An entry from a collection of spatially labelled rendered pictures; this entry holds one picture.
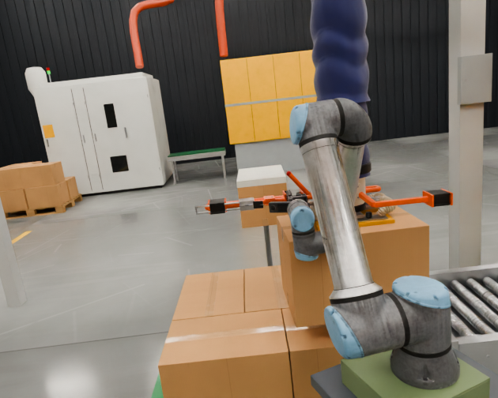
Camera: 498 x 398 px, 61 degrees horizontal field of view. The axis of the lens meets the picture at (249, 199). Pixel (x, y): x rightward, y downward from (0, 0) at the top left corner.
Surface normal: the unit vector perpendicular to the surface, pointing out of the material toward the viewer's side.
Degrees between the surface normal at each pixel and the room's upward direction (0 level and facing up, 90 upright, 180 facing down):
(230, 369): 90
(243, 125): 90
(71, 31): 90
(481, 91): 90
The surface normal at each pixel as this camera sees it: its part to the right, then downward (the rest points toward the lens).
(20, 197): 0.02, 0.23
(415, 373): -0.60, -0.05
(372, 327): 0.10, -0.18
